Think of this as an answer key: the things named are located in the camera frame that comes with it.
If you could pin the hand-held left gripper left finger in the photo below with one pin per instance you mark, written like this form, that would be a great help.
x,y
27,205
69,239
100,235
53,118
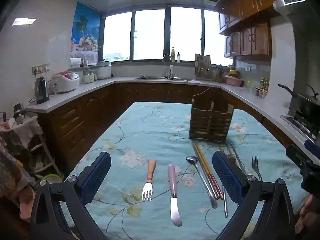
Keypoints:
x,y
96,177

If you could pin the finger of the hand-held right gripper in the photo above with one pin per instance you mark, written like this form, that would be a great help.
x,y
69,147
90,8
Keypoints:
x,y
297,156
312,146

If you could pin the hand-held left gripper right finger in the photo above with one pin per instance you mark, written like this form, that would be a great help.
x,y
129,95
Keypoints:
x,y
227,177

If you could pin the chopstick with red patterned end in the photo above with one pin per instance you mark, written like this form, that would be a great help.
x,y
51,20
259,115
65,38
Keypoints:
x,y
203,167
208,172

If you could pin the wooden utensil holder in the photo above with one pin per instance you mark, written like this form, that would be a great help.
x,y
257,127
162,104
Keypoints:
x,y
211,120

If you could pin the person's right hand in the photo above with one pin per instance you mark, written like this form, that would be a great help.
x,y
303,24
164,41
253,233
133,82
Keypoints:
x,y
306,208

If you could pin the metal table knife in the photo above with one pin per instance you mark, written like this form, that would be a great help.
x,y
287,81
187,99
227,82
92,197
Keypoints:
x,y
237,157

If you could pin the metal spoon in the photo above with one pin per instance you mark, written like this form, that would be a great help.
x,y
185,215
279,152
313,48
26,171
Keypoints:
x,y
203,180

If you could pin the black gas stove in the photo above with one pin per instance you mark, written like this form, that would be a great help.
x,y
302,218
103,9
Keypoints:
x,y
300,125

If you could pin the metal chopsticks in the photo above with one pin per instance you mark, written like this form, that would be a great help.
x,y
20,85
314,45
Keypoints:
x,y
225,205

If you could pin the brown wooden chopstick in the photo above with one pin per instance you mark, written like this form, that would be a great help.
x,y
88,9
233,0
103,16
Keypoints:
x,y
222,148

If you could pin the shiny metal fork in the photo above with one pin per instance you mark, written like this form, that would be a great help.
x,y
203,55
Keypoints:
x,y
255,166

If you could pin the black wok with lid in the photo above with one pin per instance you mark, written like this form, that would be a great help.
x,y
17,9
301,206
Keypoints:
x,y
307,105

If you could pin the container with green lid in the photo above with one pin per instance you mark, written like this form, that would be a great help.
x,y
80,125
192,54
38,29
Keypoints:
x,y
51,178

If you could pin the white metal rack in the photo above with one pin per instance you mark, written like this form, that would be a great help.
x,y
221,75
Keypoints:
x,y
47,155

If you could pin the dark wooden lower cabinets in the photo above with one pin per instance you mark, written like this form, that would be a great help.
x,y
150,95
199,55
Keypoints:
x,y
82,112

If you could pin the light blue floral tablecloth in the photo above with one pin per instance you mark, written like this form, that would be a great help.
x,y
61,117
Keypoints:
x,y
150,135

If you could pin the spice bottle rack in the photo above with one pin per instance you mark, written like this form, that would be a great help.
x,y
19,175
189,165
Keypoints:
x,y
262,87

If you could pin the patterned cloth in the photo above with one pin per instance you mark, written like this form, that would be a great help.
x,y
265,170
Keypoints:
x,y
23,132

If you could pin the green plastic utensil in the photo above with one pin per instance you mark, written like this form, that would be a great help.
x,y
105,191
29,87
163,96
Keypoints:
x,y
250,83

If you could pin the white kitchen countertop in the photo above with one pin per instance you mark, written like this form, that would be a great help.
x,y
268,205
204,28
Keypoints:
x,y
82,90

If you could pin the pink plastic basin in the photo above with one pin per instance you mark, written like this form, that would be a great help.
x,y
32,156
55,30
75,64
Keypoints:
x,y
234,80

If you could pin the small cream electric pot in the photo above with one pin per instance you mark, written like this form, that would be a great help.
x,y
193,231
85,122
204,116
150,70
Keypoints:
x,y
89,77

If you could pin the white and red rice cooker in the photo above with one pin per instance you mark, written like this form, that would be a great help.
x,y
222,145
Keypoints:
x,y
65,81

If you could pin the black electric kettle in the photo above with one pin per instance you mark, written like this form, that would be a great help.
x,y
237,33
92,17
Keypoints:
x,y
41,91

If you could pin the yellow bowl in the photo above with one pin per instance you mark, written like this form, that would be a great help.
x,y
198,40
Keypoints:
x,y
233,73

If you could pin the white round rice cooker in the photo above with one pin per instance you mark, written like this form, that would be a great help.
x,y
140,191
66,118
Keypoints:
x,y
103,70

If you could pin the wooden knife block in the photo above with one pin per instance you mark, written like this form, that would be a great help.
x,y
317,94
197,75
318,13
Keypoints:
x,y
203,67

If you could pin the paper towel roll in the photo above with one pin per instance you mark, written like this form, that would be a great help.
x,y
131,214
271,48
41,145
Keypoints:
x,y
75,62

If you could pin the stainless steel sink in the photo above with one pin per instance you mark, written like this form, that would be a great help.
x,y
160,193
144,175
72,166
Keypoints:
x,y
162,78

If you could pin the white pump dispenser bottle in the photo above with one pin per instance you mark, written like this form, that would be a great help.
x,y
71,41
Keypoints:
x,y
178,58

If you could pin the chrome kitchen faucet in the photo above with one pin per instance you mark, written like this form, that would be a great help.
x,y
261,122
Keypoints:
x,y
168,60

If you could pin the yellow dish soap bottle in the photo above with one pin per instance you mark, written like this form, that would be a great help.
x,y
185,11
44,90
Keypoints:
x,y
173,55

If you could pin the steel range hood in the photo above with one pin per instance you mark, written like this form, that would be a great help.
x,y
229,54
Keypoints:
x,y
295,7

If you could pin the wooden upper cabinets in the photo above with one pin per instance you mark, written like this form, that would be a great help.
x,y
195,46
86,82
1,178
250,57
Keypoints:
x,y
247,12

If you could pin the large kitchen window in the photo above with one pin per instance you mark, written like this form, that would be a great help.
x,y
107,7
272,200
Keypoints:
x,y
160,35

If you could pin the small white wall socket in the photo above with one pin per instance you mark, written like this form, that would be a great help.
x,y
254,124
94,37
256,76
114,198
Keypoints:
x,y
248,67

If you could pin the wall socket panel with plugs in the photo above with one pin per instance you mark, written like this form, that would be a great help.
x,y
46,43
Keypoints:
x,y
40,69

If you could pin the fruit and palm wall poster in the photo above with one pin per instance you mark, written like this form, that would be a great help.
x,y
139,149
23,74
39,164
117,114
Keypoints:
x,y
86,30

